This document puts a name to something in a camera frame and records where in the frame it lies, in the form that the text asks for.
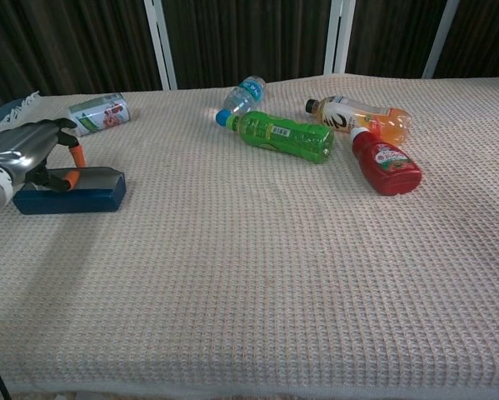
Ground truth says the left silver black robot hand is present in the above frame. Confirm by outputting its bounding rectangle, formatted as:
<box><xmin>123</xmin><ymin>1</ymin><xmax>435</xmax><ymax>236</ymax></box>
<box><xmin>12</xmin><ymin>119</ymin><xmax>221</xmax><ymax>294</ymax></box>
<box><xmin>0</xmin><ymin>117</ymin><xmax>86</xmax><ymax>193</ymax></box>

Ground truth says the silver box with blue edge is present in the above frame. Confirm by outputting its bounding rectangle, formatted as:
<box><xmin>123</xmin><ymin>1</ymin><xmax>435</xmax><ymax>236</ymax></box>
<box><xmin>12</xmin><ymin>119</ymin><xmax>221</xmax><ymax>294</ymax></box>
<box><xmin>12</xmin><ymin>166</ymin><xmax>127</xmax><ymax>216</ymax></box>

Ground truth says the white green drink can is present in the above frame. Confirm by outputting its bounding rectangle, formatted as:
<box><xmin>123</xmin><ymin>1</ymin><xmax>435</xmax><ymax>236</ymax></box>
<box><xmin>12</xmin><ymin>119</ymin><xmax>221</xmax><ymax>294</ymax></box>
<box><xmin>68</xmin><ymin>92</ymin><xmax>132</xmax><ymax>138</ymax></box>

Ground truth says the clear water bottle blue cap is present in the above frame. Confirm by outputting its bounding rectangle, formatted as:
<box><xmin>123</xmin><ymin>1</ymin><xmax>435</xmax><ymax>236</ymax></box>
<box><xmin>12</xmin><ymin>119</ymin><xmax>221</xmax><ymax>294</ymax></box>
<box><xmin>215</xmin><ymin>75</ymin><xmax>267</xmax><ymax>127</ymax></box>

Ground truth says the beige waffle tablecloth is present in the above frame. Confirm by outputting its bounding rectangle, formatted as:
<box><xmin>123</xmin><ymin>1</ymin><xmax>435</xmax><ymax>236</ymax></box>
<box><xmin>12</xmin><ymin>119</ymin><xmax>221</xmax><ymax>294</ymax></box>
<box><xmin>0</xmin><ymin>73</ymin><xmax>499</xmax><ymax>397</ymax></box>

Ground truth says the green tea bottle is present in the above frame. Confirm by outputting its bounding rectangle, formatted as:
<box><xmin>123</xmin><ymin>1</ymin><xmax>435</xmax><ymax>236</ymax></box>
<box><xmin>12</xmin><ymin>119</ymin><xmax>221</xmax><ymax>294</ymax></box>
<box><xmin>226</xmin><ymin>110</ymin><xmax>336</xmax><ymax>165</ymax></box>

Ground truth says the orange juice bottle black cap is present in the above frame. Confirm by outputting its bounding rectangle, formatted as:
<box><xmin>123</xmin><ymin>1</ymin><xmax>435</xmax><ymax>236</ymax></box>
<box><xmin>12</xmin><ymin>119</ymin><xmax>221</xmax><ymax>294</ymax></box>
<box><xmin>305</xmin><ymin>94</ymin><xmax>412</xmax><ymax>146</ymax></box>

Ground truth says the red ketchup bottle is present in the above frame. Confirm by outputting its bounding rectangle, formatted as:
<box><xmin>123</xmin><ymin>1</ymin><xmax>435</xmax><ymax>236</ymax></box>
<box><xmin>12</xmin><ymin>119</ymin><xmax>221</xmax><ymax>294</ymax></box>
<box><xmin>349</xmin><ymin>127</ymin><xmax>423</xmax><ymax>197</ymax></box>

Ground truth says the white partition frame post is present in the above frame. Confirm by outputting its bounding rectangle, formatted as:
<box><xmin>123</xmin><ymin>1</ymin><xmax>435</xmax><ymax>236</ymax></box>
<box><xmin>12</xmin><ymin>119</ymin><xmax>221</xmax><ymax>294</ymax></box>
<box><xmin>422</xmin><ymin>0</ymin><xmax>461</xmax><ymax>79</ymax></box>
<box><xmin>322</xmin><ymin>0</ymin><xmax>357</xmax><ymax>76</ymax></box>
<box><xmin>143</xmin><ymin>0</ymin><xmax>178</xmax><ymax>91</ymax></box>

